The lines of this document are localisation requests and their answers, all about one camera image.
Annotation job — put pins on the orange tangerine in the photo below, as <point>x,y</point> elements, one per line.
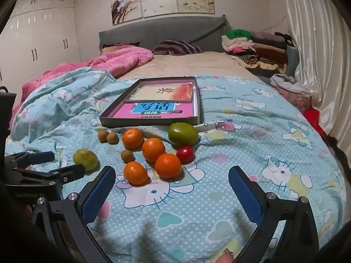
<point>135,173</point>
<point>132,138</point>
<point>153,149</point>
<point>168,165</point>

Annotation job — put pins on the brown longan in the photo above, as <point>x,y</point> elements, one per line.
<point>127,156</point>
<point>103,136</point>
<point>113,138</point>

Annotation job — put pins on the small yellow-green citrus fruit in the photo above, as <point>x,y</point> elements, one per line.
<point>85,159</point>

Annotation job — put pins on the purple striped pillow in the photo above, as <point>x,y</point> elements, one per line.
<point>175,47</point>

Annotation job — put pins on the white glossy wardrobe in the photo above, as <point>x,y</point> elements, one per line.
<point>41,33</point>

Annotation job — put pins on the teal cartoon cat blanket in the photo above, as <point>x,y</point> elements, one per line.
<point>246,148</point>

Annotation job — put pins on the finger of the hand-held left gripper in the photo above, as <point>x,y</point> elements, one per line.
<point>41,157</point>
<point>74,171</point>

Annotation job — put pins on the red tomato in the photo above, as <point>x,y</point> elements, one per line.
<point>185,154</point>

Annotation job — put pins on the cream satin curtain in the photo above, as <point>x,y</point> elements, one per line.
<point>315,46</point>

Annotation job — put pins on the pink and blue book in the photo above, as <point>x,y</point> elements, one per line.
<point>123,111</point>

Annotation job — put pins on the red cloth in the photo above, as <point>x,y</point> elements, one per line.
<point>312,117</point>

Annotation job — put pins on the white crumpled cloth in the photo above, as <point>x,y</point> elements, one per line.
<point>285,83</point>

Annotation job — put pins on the cream and orange book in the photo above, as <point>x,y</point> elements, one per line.
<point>153,91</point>

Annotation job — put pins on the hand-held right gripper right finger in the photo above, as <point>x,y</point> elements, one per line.
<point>245,194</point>

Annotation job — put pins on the pink quilt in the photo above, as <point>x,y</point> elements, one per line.
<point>120,60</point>

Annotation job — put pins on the grey padded headboard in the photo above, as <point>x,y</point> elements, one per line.
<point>164,30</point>

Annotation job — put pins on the beige bed sheet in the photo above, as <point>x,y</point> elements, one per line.
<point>192,63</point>

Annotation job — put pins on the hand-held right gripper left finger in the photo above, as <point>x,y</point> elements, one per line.
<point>98,194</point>

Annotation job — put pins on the person's right hand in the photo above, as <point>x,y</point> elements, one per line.
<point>224,256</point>

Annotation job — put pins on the large green citrus fruit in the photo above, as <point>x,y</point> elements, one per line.
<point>183,134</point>

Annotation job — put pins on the shallow grey cardboard box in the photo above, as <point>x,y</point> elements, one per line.
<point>148,122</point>

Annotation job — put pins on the pink floral cloth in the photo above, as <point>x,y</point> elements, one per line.
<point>296,101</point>

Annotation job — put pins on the pile of folded clothes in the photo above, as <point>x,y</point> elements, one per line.
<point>263,49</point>

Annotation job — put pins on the grey cushion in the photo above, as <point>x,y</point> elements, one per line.
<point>292,57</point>

